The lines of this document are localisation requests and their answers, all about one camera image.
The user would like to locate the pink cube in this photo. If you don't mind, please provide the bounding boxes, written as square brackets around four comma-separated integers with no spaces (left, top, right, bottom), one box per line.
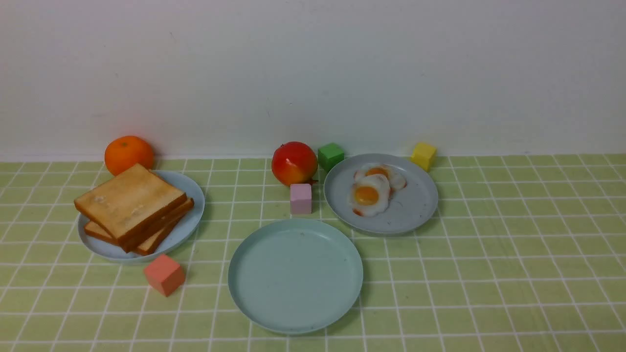
[290,183,313,215]

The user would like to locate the yellow cube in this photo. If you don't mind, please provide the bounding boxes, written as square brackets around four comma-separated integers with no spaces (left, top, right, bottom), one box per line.
[410,142,437,172]

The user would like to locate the left blue plate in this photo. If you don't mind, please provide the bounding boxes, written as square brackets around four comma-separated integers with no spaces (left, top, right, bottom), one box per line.
[76,170,205,264]

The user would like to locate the green cube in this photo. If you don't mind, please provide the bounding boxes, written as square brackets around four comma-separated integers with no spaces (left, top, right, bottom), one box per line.
[317,143,345,173]

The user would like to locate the red apple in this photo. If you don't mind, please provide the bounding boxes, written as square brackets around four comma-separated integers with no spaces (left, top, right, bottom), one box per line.
[271,142,318,187]

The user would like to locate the toast slice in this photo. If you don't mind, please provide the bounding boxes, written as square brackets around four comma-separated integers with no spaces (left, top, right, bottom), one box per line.
[74,163,188,252]
[133,217,182,256]
[84,198,195,251]

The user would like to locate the fried egg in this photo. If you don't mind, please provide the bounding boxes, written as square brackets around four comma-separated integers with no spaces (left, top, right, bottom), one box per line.
[347,174,391,218]
[354,163,407,191]

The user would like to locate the salmon red cube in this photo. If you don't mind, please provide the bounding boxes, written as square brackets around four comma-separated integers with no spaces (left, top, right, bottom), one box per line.
[143,254,186,298]

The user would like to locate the centre teal plate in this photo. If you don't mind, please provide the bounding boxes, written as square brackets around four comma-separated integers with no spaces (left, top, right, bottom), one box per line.
[227,219,364,335]

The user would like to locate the right grey plate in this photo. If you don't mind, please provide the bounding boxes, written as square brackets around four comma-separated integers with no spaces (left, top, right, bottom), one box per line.
[324,153,439,236]

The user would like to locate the orange fruit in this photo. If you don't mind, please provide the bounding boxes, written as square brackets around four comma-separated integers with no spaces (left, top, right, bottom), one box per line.
[104,135,155,176]

